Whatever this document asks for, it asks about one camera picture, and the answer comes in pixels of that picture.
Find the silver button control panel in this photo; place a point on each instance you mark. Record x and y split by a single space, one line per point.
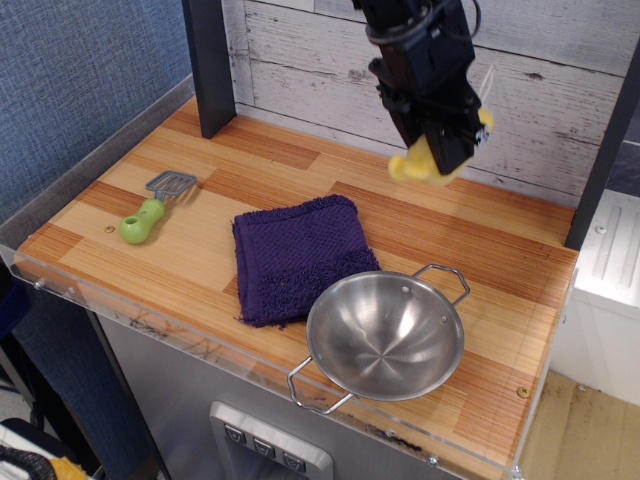
267 445

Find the clear acrylic edge guard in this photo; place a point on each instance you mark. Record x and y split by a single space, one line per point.
205 392

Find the white side counter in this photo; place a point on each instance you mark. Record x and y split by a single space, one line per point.
597 343

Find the yellow object at corner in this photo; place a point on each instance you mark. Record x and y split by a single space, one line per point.
65 469

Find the yellow plush duck toy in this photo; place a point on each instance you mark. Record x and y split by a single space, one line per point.
419 164

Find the dark right frame post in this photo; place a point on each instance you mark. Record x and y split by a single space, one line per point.
612 140

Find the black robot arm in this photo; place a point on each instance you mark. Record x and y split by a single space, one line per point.
426 50

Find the dark frame post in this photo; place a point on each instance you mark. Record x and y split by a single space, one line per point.
210 62
612 140

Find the purple folded towel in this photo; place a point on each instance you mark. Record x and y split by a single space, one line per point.
287 257

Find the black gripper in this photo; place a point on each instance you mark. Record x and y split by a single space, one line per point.
422 74

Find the dark left frame post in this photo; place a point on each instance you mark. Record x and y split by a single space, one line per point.
210 62

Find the silver metal bowl with handles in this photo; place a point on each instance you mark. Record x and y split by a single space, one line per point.
384 336

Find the green handled toy spatula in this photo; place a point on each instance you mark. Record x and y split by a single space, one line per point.
136 228

